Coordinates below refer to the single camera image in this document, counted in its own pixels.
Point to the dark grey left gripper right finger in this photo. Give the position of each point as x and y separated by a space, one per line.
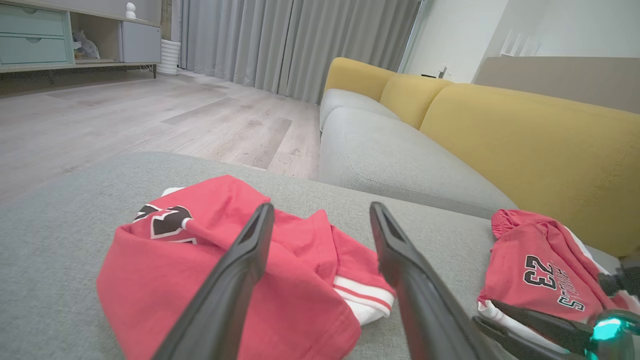
425 310

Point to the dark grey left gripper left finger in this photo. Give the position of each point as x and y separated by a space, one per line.
225 300

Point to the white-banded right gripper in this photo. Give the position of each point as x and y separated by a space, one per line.
617 340

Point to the red basketball jersey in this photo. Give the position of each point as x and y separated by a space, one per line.
160 280

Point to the red basketball shorts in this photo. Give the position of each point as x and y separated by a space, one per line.
530 245

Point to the grey sofa back cushion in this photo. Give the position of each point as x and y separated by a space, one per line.
390 160

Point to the large grey sofa ottoman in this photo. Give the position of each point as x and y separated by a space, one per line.
60 250

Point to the large yellow sofa back cushion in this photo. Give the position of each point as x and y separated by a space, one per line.
540 150

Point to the small yellow sofa back cushion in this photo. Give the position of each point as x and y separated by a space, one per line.
412 97

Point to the small grey sofa seat cushion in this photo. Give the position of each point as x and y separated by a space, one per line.
345 102

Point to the small items on side table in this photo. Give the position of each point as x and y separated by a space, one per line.
441 74

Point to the yellow sofa end back cushion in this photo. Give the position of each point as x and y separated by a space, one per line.
357 77

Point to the white ribbed cylinder appliance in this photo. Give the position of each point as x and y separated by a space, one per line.
169 57

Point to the beige wooden panel behind sofa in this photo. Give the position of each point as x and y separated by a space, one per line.
565 80

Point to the grey pleated curtain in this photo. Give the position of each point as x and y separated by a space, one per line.
300 40

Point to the grey and mint sideboard cabinet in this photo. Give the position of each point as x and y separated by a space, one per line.
140 42

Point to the white router with antennas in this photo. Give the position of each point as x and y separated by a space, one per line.
520 45

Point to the clear plastic bag in cabinet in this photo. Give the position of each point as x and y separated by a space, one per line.
86 47

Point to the small white figurine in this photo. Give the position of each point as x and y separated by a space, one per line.
130 11

